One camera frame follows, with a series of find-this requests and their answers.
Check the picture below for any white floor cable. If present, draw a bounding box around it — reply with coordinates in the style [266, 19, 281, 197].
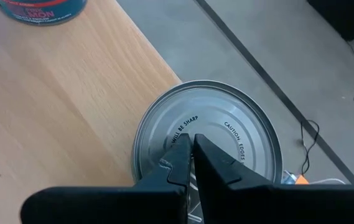
[309, 177, 347, 186]

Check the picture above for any tall blue red salmon can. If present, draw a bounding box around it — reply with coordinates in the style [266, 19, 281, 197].
[0, 0, 88, 26]

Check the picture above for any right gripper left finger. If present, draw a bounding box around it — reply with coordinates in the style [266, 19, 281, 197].
[20, 133, 194, 224]

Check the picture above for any yellow box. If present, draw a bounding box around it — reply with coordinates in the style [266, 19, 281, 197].
[294, 174, 310, 186]

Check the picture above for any yellow blue label can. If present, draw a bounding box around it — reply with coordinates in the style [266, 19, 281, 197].
[131, 80, 284, 224]

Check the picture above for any black background object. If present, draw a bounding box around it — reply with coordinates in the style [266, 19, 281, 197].
[307, 0, 354, 41]

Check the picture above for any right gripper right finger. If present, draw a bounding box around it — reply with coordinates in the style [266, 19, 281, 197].
[194, 133, 354, 224]

